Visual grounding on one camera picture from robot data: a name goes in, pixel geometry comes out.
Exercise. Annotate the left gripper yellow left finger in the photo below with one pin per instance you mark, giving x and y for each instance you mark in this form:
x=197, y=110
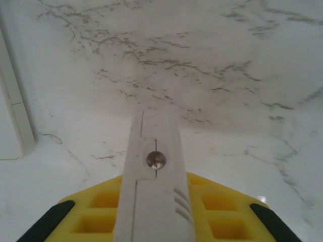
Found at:
x=106, y=199

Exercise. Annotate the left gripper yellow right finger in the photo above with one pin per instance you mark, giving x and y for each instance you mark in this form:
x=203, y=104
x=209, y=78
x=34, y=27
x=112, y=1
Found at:
x=217, y=201

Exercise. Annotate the white air conditioner remote control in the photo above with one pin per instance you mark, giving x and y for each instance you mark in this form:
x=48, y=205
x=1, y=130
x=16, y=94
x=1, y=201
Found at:
x=154, y=201
x=15, y=136

